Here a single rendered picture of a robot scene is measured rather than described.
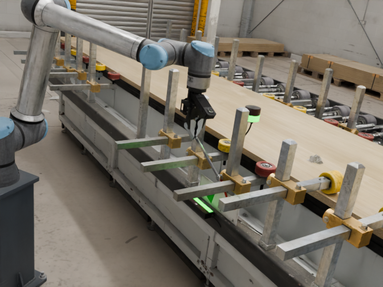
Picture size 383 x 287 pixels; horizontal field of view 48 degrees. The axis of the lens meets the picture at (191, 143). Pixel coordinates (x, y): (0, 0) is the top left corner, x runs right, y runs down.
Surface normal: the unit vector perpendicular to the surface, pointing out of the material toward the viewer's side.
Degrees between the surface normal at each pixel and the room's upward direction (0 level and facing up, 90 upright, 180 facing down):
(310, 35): 90
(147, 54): 91
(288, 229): 90
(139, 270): 0
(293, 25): 90
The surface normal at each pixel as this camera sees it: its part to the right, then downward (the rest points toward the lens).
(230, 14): 0.56, 0.37
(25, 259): 0.89, 0.26
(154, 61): -0.28, 0.32
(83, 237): 0.12, -0.93
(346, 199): -0.83, 0.10
